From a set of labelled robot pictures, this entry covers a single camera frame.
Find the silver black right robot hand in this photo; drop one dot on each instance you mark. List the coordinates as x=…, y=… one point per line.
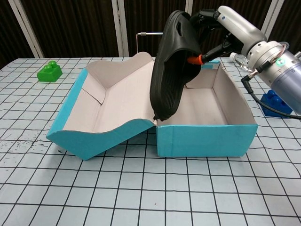
x=240, y=26

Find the black rubber slipper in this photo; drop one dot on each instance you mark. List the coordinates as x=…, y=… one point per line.
x=167, y=89

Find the light blue shoe box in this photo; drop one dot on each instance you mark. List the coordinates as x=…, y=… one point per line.
x=207, y=141

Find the clear plastic water bottle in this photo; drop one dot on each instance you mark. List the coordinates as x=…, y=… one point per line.
x=240, y=61

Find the blue toy brick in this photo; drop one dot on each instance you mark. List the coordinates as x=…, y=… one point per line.
x=270, y=100

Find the white checkered tablecloth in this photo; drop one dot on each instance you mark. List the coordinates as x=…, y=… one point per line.
x=150, y=193

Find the green toy brick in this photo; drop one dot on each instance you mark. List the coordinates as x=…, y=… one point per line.
x=49, y=74

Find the white partition post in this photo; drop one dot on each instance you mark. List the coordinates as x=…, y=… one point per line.
x=189, y=5
x=272, y=11
x=119, y=28
x=26, y=28

